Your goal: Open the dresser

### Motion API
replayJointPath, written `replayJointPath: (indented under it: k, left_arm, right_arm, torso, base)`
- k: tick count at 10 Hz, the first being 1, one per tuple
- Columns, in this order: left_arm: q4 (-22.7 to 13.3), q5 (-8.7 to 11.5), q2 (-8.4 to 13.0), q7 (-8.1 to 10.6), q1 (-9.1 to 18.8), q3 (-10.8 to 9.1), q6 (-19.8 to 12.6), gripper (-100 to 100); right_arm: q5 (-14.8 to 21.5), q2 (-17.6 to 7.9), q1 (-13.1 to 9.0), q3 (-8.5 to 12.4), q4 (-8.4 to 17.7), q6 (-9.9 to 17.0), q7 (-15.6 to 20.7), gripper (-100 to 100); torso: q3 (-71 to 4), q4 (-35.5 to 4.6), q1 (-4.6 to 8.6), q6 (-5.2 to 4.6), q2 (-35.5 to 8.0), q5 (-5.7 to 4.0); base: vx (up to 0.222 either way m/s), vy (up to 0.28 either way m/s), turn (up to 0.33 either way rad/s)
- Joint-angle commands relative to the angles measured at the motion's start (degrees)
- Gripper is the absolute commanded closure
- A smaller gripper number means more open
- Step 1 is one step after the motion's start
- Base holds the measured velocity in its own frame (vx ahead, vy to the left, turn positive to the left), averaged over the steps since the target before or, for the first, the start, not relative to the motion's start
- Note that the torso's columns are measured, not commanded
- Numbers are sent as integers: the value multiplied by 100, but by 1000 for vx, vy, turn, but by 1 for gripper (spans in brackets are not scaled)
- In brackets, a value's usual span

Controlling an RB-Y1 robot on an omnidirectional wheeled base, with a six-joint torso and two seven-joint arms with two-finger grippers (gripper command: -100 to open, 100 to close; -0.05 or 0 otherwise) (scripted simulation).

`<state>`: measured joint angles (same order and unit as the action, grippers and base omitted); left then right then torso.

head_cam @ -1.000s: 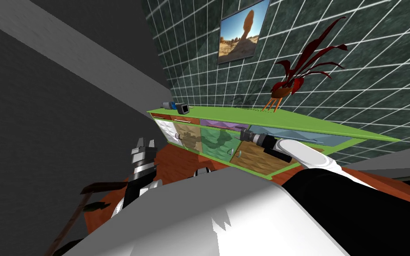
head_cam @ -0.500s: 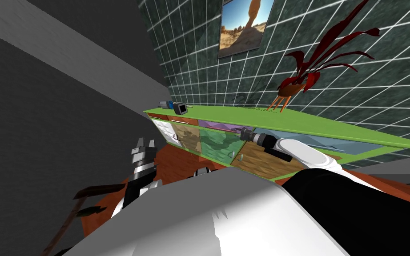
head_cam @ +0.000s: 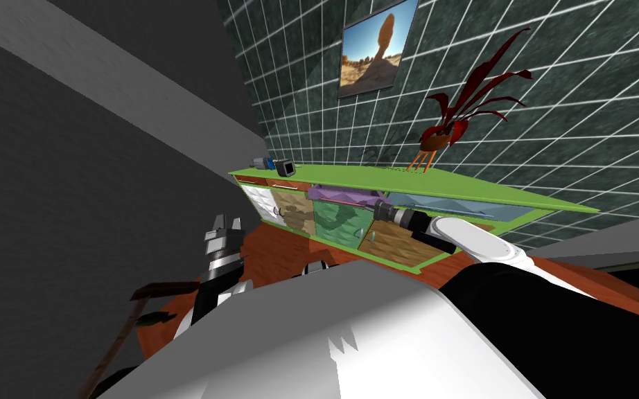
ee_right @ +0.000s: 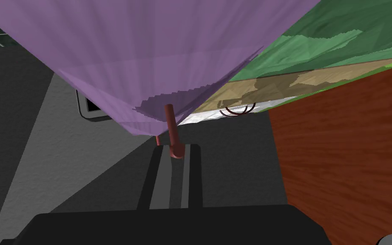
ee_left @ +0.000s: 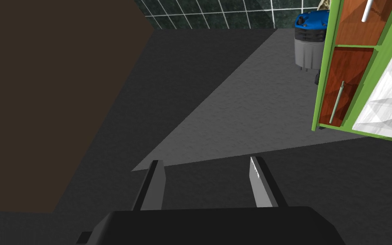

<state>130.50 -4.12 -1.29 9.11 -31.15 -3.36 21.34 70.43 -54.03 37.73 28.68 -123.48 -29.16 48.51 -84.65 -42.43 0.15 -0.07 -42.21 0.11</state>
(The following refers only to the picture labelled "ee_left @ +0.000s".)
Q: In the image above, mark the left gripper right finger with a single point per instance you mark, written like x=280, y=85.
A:
x=263, y=187

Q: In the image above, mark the wooden drawer front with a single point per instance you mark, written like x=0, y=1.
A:
x=364, y=27

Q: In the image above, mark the wooden cupboard door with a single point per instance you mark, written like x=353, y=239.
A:
x=347, y=78

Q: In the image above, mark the green cupboard with wooden doors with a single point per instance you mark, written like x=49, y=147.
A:
x=383, y=64

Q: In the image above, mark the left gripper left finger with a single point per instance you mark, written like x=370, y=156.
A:
x=153, y=190

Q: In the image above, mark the white appliance door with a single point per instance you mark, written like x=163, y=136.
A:
x=388, y=98

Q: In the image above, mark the blue and grey vacuum cleaner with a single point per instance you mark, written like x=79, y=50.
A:
x=310, y=41

